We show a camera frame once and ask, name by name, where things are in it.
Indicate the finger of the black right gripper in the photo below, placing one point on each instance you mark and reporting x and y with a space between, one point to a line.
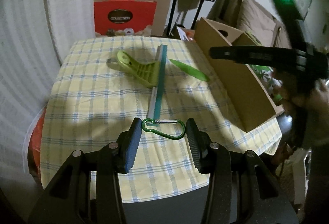
255 55

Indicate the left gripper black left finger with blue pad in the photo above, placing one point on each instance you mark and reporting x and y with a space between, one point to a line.
128 145

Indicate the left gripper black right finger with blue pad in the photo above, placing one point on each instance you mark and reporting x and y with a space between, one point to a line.
199 142

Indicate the green carabiner clip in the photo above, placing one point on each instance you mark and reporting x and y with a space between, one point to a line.
170 129

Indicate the green plastic knife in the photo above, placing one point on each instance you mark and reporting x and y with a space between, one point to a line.
190 70

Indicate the green handled squeegee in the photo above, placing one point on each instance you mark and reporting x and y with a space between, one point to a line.
150 75

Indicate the green labelled tin can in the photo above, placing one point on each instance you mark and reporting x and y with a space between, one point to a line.
272 85

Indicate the person's right hand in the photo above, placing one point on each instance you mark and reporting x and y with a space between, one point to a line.
309 115

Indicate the beige sofa pillow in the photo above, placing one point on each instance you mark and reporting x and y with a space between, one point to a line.
282 39
253 20

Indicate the black green small device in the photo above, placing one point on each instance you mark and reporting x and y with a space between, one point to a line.
253 38

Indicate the brown cardboard storage box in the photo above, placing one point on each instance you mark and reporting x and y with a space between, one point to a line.
252 104

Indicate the yellow checked tablecloth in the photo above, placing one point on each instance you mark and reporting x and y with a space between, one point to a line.
92 101

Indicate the orange stool under table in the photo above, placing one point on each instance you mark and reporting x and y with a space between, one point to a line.
34 148

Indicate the large brown cardboard carton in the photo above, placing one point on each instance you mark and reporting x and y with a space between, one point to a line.
159 20

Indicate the red collection gift box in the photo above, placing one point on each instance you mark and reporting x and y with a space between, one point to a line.
124 17

